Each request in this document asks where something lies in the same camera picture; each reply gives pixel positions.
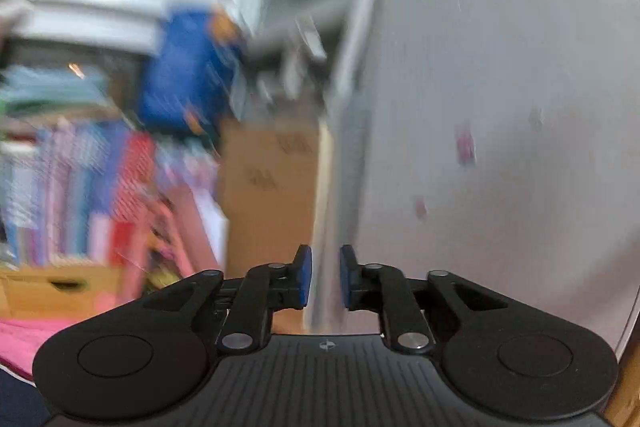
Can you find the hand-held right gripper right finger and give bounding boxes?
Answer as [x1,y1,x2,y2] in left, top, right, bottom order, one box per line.
[339,244,510,355]

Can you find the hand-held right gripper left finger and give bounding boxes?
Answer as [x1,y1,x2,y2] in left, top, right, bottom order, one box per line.
[142,244,314,355]

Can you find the cardboard box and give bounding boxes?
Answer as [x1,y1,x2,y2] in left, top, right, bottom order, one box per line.
[216,107,322,336]

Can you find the pink gift bag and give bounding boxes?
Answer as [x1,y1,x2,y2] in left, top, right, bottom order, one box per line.
[112,184,229,304]

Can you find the grey windowsill object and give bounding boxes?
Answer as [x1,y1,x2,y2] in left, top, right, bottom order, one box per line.
[249,14,329,108]

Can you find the blue packet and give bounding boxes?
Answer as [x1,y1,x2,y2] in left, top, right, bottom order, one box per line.
[136,0,247,144]

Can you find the row of colourful books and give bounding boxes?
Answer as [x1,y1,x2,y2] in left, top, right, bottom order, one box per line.
[0,117,226,269]

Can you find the pink blanket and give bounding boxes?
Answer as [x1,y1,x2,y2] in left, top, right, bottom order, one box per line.
[0,317,88,382]

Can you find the folded teal cloth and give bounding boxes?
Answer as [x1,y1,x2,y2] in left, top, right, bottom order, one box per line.
[0,66,112,114]

